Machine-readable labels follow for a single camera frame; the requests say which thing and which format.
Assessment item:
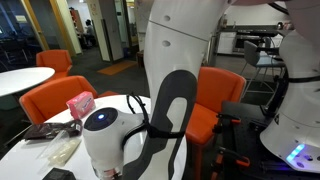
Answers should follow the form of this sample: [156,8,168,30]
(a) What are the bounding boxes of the small brown side table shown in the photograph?
[135,49,145,70]

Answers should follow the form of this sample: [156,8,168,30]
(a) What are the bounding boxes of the blue bin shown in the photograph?
[122,46,132,60]

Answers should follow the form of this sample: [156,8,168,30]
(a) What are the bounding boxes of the orange upholstered chair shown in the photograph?
[35,49,74,81]
[18,75,99,125]
[184,65,247,180]

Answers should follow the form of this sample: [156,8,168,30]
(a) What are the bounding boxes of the grey column with poster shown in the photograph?
[85,0,125,63]

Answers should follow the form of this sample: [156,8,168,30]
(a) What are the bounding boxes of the pink tissue box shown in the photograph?
[65,90,97,121]

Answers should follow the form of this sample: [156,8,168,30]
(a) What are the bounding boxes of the kitchen counter with cabinets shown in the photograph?
[215,24,288,57]

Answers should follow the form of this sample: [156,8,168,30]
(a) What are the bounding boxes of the distant person light shirt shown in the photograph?
[83,18,97,47]

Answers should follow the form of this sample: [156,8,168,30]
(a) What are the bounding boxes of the black perforated robot platform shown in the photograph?
[213,99,320,180]

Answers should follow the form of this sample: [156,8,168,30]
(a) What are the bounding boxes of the grey high chair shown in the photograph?
[240,39,287,97]

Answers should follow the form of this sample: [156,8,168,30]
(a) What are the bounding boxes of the orange bookshelf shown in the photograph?
[69,8,85,35]

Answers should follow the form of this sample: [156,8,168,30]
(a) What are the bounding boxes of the clear plastic bag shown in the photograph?
[35,128,83,169]

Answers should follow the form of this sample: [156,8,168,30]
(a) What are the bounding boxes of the dark brown snack bag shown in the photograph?
[22,118,84,141]

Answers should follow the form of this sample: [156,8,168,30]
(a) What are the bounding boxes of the white round table chrome legs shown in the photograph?
[0,94,188,180]

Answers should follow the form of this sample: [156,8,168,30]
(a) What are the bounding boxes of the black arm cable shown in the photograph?
[121,92,187,148]

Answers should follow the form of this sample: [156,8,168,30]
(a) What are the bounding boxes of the black clamp orange handle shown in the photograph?
[209,146,252,180]
[212,112,242,135]

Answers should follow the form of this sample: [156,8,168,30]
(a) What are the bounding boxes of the black cable bundle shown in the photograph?
[260,67,292,118]

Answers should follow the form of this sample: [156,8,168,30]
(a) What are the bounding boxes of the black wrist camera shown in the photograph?
[42,167,77,180]

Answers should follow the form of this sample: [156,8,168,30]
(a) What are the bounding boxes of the white round table green pedestal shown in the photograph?
[0,66,56,111]

